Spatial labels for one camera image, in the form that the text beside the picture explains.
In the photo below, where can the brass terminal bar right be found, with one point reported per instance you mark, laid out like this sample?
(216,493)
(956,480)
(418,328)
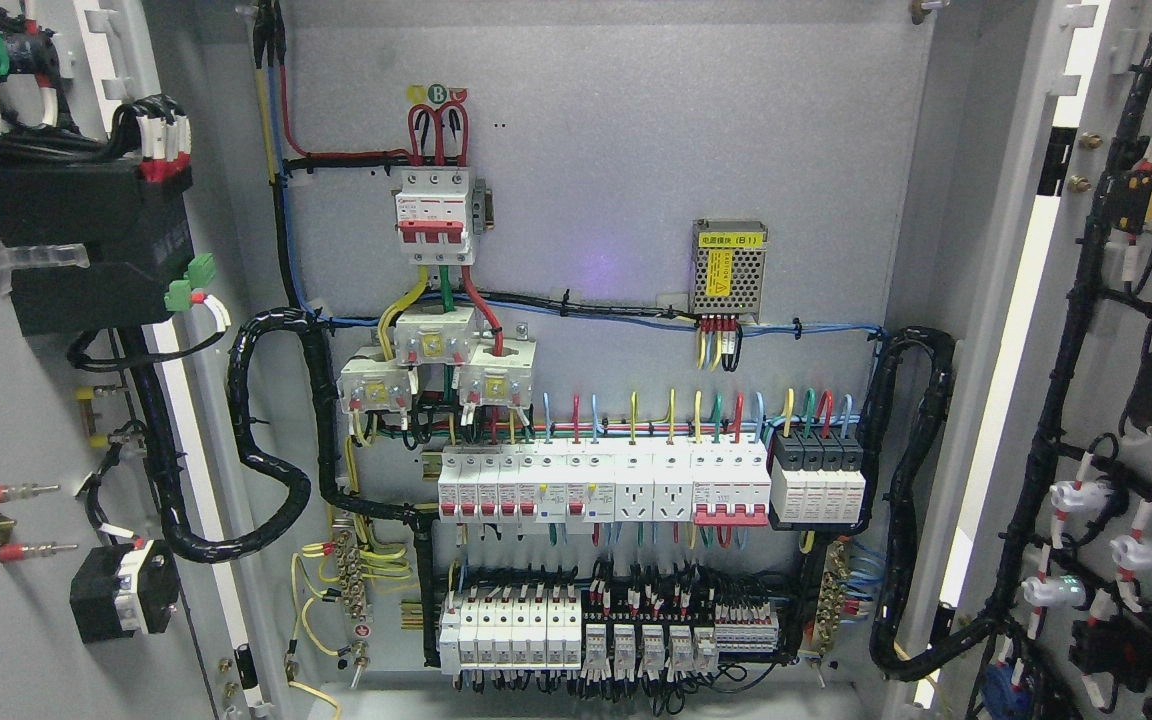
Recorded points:
(832,596)

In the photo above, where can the white current transformer cluster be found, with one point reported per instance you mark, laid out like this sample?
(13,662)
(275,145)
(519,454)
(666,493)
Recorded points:
(427,343)

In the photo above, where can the red white main breaker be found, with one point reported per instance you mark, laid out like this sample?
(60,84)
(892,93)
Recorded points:
(436,216)

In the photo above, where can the black surge protector block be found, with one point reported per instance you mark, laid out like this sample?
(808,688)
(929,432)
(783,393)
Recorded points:
(816,484)

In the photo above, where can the metal mesh power supply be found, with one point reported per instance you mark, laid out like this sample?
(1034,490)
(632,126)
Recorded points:
(729,260)

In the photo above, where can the brass ground terminal bar left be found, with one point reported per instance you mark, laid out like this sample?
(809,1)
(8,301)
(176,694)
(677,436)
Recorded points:
(352,587)

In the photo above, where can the grey cabinet door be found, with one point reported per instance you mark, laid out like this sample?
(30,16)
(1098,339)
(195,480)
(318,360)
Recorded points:
(1031,595)
(220,655)

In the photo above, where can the white socket and breaker row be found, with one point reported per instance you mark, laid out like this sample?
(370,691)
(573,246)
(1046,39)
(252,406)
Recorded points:
(525,487)

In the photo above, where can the white lower breaker row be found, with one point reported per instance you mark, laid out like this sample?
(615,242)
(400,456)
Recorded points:
(507,631)

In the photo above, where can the black digital power meter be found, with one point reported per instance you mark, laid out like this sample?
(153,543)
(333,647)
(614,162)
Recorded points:
(90,246)

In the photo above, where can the lower relay terminal row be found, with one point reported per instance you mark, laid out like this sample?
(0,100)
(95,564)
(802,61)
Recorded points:
(650,630)

